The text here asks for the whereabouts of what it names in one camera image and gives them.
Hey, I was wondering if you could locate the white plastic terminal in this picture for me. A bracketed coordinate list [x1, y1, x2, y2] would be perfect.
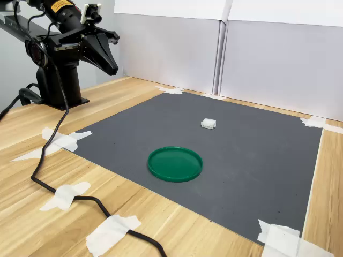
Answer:
[200, 118, 217, 130]

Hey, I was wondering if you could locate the round green lid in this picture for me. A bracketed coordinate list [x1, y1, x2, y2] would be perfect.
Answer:
[147, 146, 204, 184]

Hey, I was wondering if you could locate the white partition panel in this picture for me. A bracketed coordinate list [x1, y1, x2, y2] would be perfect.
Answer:
[218, 0, 343, 123]
[114, 0, 225, 95]

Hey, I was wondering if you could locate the large white tape piece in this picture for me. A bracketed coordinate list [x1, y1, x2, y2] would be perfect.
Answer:
[257, 218, 335, 257]
[10, 127, 93, 163]

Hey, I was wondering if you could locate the small white tape piece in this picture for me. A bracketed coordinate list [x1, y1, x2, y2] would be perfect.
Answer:
[200, 93, 227, 101]

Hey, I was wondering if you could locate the dark grey mat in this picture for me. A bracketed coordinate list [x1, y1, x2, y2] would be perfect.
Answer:
[70, 92, 324, 246]

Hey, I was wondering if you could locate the thin white tape strip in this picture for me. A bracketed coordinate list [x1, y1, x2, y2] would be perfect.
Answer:
[301, 128, 325, 239]

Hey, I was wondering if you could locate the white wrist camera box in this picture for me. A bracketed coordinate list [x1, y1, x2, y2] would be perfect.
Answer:
[79, 3, 103, 25]

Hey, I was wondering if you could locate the black power cable with plug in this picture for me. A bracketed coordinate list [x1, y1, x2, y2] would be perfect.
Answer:
[0, 82, 45, 121]

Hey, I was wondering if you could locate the black camera cable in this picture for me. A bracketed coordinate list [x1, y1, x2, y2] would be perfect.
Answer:
[26, 10, 168, 257]

